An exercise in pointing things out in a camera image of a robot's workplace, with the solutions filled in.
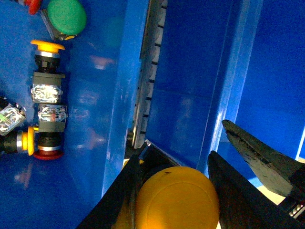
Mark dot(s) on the green push button left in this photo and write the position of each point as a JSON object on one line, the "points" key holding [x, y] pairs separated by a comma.
{"points": [[64, 19]]}

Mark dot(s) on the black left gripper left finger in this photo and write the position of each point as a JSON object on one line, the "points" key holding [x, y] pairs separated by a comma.
{"points": [[118, 201]]}

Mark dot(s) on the red button at rim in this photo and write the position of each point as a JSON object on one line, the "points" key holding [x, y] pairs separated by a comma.
{"points": [[33, 5]]}

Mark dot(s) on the yellow button at rim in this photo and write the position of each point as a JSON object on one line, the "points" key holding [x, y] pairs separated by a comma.
{"points": [[46, 81]]}

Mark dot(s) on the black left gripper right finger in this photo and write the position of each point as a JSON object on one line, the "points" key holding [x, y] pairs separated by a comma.
{"points": [[242, 206]]}

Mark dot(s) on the blue target bin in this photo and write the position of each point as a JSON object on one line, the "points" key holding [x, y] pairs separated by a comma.
{"points": [[240, 60]]}

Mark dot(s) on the finger of the worn right gripper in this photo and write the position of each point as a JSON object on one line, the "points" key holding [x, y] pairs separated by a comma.
{"points": [[277, 172]]}

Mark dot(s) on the blue source bin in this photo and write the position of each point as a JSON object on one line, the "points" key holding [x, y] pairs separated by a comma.
{"points": [[101, 66]]}

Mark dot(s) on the yellow mushroom push button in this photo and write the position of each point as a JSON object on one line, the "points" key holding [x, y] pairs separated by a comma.
{"points": [[172, 194]]}

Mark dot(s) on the left roller track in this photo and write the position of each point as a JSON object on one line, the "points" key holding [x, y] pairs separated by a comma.
{"points": [[150, 53]]}

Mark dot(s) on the red button lying sideways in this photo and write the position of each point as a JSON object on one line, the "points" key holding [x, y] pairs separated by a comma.
{"points": [[51, 125]]}

